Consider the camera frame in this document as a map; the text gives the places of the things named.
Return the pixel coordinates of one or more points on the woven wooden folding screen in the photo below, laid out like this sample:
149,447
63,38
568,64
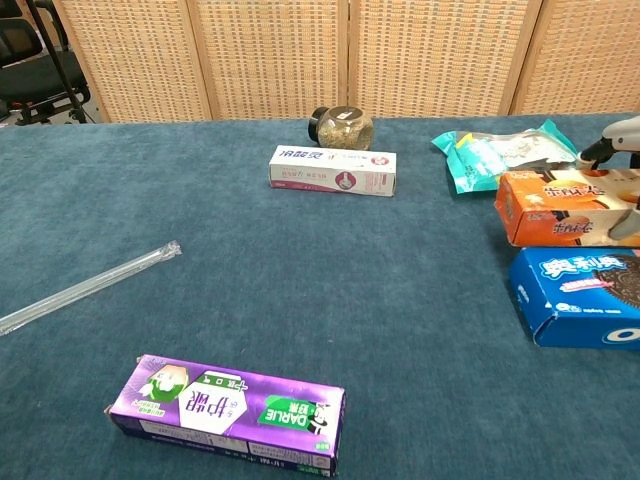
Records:
275,50

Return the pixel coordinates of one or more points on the purple toothpaste box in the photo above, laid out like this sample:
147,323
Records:
225,410

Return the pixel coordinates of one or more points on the black office chair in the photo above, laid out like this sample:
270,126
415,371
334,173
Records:
35,80

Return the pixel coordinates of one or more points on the teal plastic snack bag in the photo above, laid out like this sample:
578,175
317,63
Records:
480,160

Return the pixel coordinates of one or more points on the orange biscuit box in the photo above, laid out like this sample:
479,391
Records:
545,210

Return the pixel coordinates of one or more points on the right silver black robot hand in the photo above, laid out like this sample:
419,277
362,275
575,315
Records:
622,135

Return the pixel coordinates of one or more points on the clear wrapped drinking straw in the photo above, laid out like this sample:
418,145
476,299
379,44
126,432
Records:
75,289

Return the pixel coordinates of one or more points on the glass jar with black lid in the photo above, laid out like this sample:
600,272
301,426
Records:
345,131

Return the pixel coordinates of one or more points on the blue felt table cover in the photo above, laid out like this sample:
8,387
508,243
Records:
250,275

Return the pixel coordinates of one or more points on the blue Oreo cookie box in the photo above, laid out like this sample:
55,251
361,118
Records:
565,300

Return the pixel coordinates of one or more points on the white toothpaste box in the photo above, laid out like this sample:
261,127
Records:
330,172

